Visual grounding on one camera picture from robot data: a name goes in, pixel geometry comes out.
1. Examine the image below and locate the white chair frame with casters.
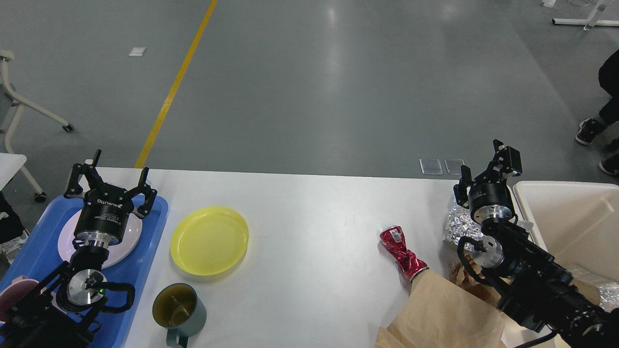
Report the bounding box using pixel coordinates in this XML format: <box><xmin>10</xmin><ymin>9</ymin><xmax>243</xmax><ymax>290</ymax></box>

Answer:
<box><xmin>0</xmin><ymin>49</ymin><xmax>74</xmax><ymax>203</ymax></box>

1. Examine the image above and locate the crushed red soda can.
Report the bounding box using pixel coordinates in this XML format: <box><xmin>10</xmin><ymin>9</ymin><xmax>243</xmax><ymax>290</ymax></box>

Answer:
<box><xmin>379</xmin><ymin>226</ymin><xmax>429</xmax><ymax>281</ymax></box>

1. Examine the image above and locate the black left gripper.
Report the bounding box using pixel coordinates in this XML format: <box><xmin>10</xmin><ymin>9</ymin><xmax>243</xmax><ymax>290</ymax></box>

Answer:
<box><xmin>63</xmin><ymin>148</ymin><xmax>157</xmax><ymax>247</ymax></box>

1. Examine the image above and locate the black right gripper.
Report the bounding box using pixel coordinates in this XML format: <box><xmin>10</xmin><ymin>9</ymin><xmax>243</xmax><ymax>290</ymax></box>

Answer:
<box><xmin>453</xmin><ymin>139</ymin><xmax>523</xmax><ymax>223</ymax></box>

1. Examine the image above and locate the beige plastic bin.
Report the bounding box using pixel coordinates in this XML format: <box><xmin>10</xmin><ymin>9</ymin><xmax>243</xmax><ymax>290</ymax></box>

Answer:
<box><xmin>513</xmin><ymin>181</ymin><xmax>619</xmax><ymax>282</ymax></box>

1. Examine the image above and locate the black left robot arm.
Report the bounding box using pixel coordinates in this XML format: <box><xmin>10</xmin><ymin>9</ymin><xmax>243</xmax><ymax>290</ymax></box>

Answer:
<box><xmin>1</xmin><ymin>150</ymin><xmax>157</xmax><ymax>348</ymax></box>

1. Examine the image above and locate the brown paper bag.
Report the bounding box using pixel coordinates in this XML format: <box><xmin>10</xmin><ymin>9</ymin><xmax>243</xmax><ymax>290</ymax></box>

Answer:
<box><xmin>374</xmin><ymin>270</ymin><xmax>506</xmax><ymax>348</ymax></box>

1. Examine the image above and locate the pink round plate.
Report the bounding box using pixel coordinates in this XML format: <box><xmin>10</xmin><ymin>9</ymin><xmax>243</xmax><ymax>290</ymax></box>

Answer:
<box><xmin>58</xmin><ymin>208</ymin><xmax>143</xmax><ymax>271</ymax></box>

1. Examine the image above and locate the clear floor plate left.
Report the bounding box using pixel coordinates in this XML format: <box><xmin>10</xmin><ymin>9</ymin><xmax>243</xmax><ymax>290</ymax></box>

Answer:
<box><xmin>419</xmin><ymin>159</ymin><xmax>443</xmax><ymax>175</ymax></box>

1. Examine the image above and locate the crumpled brown paper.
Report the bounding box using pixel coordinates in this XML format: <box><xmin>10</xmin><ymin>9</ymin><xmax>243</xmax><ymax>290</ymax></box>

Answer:
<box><xmin>450</xmin><ymin>261</ymin><xmax>500</xmax><ymax>307</ymax></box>

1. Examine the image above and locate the clear floor plate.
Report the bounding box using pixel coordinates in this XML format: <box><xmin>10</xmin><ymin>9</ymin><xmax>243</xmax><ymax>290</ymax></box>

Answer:
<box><xmin>444</xmin><ymin>159</ymin><xmax>465</xmax><ymax>175</ymax></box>
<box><xmin>419</xmin><ymin>159</ymin><xmax>443</xmax><ymax>175</ymax></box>

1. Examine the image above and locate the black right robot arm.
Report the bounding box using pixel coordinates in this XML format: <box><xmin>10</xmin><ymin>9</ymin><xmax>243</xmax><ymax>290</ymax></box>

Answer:
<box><xmin>454</xmin><ymin>139</ymin><xmax>619</xmax><ymax>348</ymax></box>

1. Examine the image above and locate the dark green mug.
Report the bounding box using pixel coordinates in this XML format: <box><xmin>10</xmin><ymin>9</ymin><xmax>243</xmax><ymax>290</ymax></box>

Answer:
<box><xmin>152</xmin><ymin>283</ymin><xmax>207</xmax><ymax>348</ymax></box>

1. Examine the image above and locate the foil inside bin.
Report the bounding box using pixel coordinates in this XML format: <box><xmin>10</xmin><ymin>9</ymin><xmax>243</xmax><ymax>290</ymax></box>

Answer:
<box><xmin>568</xmin><ymin>266</ymin><xmax>619</xmax><ymax>312</ymax></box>

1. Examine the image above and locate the blue plastic tray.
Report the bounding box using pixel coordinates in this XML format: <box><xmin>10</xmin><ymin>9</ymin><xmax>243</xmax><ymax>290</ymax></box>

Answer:
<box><xmin>1</xmin><ymin>196</ymin><xmax>169</xmax><ymax>348</ymax></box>

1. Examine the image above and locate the white side table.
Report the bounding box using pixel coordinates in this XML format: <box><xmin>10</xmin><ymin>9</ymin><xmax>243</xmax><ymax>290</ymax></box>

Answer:
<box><xmin>0</xmin><ymin>152</ymin><xmax>27</xmax><ymax>190</ymax></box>

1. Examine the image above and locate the person's black sneaker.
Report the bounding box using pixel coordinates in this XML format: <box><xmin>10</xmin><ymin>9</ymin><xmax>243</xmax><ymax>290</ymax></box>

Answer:
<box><xmin>575</xmin><ymin>117</ymin><xmax>607</xmax><ymax>146</ymax></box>

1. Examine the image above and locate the crumpled aluminium foil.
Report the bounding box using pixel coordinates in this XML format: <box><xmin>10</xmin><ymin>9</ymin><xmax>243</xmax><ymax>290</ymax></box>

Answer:
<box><xmin>442</xmin><ymin>194</ymin><xmax>484</xmax><ymax>247</ymax></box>

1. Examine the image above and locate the white paper scrap on floor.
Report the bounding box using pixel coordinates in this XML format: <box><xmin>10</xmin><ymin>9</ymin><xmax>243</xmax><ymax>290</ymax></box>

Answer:
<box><xmin>128</xmin><ymin>47</ymin><xmax>147</xmax><ymax>57</ymax></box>

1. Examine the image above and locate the yellow plastic plate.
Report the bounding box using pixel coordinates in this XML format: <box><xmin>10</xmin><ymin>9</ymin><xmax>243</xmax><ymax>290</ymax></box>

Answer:
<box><xmin>169</xmin><ymin>206</ymin><xmax>250</xmax><ymax>276</ymax></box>

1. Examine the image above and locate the white stand base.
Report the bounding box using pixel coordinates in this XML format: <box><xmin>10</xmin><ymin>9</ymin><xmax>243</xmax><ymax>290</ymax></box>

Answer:
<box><xmin>551</xmin><ymin>0</ymin><xmax>619</xmax><ymax>30</ymax></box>

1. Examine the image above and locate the clear floor plate right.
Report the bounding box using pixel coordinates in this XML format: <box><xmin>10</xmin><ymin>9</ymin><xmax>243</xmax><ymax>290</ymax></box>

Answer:
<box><xmin>444</xmin><ymin>159</ymin><xmax>465</xmax><ymax>175</ymax></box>

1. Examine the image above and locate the pink ribbed mug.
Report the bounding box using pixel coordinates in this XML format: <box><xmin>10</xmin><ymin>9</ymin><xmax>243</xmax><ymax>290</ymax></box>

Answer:
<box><xmin>0</xmin><ymin>275</ymin><xmax>39</xmax><ymax>324</ymax></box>

